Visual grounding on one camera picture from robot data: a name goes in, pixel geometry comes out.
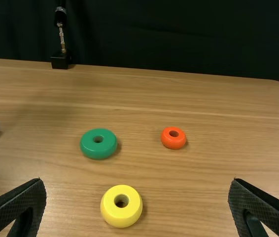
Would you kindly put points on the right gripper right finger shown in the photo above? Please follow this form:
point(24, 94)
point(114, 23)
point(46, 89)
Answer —
point(272, 209)

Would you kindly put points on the black clamp stand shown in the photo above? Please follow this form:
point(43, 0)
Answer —
point(59, 61)

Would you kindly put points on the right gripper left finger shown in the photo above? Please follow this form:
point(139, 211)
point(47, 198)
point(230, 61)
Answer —
point(4, 209)

